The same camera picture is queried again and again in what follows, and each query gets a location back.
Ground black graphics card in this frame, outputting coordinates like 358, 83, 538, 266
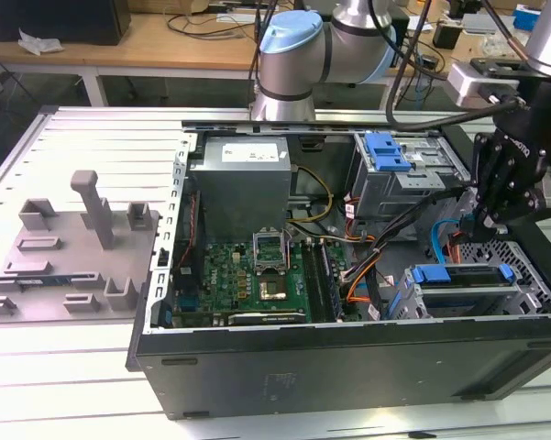
213, 310, 307, 328

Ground wooden desk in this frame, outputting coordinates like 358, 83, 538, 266
0, 8, 551, 111

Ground grey power supply unit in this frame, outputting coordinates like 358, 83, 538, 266
188, 136, 294, 242

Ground RAM stick on rack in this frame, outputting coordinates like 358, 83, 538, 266
16, 273, 97, 288

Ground red fan wire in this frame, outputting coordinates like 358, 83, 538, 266
176, 190, 201, 276

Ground thin grey hanging cable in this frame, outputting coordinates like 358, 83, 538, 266
248, 0, 281, 111

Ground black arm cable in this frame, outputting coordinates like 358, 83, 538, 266
366, 0, 450, 83

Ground black cable copper end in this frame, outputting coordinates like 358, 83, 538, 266
479, 0, 531, 63

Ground black PC case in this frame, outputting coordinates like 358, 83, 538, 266
125, 111, 551, 421

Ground orange power wire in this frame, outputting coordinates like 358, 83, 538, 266
445, 231, 467, 266

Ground green motherboard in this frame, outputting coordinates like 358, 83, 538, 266
171, 240, 363, 327

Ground blue data wire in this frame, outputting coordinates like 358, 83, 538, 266
432, 214, 477, 266

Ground crumpled white paper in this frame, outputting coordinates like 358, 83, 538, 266
17, 27, 65, 57

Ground metal socket cover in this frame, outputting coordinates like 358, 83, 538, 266
252, 227, 288, 276

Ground blue cardboard box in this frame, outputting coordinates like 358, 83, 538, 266
512, 4, 545, 32

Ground CPU socket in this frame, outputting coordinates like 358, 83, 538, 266
255, 272, 293, 304

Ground small black box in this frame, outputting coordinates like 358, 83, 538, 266
433, 21, 464, 50

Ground black computer tower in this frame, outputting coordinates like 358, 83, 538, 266
0, 0, 132, 47

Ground blue plastic drive latch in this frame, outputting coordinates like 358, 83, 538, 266
364, 131, 407, 172

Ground black RAM slot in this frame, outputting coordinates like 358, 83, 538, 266
300, 238, 323, 323
309, 238, 332, 322

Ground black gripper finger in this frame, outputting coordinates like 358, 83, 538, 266
468, 178, 551, 243
470, 131, 505, 221

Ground orange yellow wire bundle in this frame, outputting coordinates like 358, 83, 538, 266
341, 231, 389, 306

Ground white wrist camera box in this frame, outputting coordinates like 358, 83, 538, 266
447, 57, 533, 110

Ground black sleeved cable bundle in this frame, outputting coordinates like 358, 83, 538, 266
369, 185, 476, 258

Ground metal disk bay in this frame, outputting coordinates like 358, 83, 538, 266
387, 263, 551, 322

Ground hard disk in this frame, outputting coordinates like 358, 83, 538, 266
388, 263, 515, 321

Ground clear plastic bags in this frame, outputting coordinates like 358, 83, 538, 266
479, 32, 520, 59

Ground grey parts rack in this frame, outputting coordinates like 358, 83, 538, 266
0, 169, 164, 325

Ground installed RAM stick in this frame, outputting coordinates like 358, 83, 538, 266
319, 237, 344, 321

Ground metal optical drive cage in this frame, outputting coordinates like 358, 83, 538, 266
350, 130, 477, 230

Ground flat silver device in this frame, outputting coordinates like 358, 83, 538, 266
460, 12, 517, 36

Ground white paper sheet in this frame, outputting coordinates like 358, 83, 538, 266
215, 12, 260, 25

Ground yellow black power wires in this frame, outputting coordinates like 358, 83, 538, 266
286, 164, 335, 229

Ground thick black camera cable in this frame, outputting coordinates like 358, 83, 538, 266
384, 0, 531, 132

